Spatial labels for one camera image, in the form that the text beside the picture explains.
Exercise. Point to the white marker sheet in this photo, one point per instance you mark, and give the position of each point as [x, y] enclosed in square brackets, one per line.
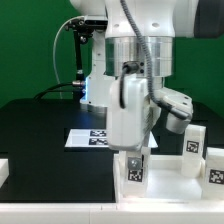
[87, 138]

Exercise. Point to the white square tabletop tray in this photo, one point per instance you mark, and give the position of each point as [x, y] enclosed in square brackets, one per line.
[165, 181]

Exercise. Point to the white front barrier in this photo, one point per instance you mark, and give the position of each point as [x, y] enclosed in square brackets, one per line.
[126, 213]

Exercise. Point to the white left barrier block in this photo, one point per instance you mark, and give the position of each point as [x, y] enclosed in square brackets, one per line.
[4, 171]

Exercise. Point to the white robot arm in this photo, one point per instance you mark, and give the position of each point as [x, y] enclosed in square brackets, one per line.
[139, 48]

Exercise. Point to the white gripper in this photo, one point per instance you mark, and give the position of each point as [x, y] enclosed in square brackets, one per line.
[128, 127]

